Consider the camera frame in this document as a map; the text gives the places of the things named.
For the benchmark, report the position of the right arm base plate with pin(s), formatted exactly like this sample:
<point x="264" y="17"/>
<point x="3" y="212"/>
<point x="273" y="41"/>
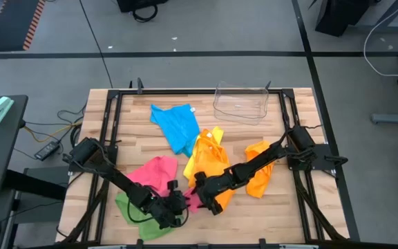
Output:
<point x="328" y="166"/>

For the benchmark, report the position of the blue microfiber towel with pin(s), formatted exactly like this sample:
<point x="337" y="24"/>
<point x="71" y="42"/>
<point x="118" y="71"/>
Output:
<point x="178" y="126"/>

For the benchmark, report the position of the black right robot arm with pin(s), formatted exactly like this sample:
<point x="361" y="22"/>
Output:
<point x="264" y="157"/>

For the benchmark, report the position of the grey metal desk frame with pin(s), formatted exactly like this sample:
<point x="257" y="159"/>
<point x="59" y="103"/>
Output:
<point x="40" y="172"/>

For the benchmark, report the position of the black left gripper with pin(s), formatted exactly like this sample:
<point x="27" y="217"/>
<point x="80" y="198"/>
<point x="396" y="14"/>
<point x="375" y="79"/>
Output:
<point x="168" y="207"/>

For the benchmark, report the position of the black cabinet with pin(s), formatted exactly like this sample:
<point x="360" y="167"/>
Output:
<point x="340" y="14"/>

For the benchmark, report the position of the pink microfiber towel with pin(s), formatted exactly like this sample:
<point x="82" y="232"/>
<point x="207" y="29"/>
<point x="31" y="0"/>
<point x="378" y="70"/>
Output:
<point x="192" y="202"/>
<point x="154" y="173"/>

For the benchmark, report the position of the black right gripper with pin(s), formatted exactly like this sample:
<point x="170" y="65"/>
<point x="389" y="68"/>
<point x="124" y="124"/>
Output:
<point x="213" y="186"/>

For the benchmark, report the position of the black power adapter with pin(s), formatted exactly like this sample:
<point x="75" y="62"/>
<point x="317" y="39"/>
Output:
<point x="47" y="150"/>

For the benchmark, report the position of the green microfiber towel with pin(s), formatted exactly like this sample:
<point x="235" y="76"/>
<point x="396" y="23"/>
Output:
<point x="150" y="231"/>

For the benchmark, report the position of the clear plastic bin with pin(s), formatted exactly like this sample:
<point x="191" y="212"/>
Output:
<point x="240" y="103"/>

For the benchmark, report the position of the black equipment base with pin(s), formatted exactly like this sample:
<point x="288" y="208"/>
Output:
<point x="140" y="4"/>

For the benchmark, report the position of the orange microfiber towel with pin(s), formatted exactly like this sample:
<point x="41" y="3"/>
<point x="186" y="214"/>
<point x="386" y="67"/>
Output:
<point x="209" y="155"/>
<point x="257" y="186"/>

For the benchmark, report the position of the black side table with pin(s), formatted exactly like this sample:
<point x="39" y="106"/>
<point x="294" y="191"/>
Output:
<point x="2" y="145"/>

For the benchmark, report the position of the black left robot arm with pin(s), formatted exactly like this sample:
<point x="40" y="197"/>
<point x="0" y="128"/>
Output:
<point x="116" y="176"/>

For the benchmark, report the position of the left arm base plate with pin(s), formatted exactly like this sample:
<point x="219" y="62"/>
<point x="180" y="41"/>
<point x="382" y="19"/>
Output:
<point x="81" y="168"/>

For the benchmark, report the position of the black orange-striped floor mat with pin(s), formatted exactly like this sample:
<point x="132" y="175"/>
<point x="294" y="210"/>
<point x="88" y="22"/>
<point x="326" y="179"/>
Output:
<point x="9" y="24"/>

